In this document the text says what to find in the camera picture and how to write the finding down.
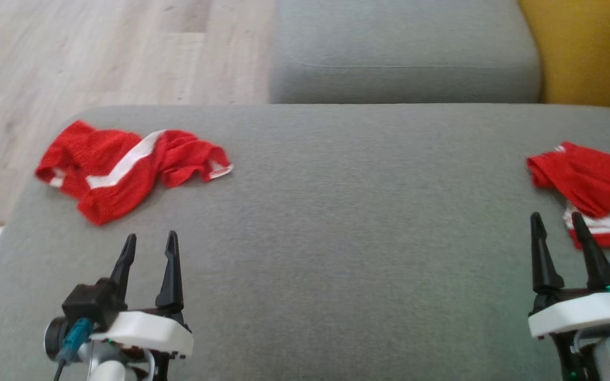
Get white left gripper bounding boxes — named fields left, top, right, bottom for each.
left=91, top=230, right=194, bottom=381

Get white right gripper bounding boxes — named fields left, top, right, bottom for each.
left=527, top=211, right=610, bottom=381

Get red jersey with number print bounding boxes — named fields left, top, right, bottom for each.
left=526, top=141, right=610, bottom=252

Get red shorts with white stripe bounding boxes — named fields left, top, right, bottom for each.
left=34, top=120, right=234, bottom=226

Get large grey sofa seat cushion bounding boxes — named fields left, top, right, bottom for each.
left=0, top=103, right=610, bottom=381

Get yellow sofa backrest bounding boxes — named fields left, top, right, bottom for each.
left=517, top=0, right=610, bottom=114

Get small grey sofa seat cushion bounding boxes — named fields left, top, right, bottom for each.
left=268, top=0, right=544, bottom=105

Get teal camera cable connector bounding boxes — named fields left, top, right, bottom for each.
left=53, top=317, right=95, bottom=381

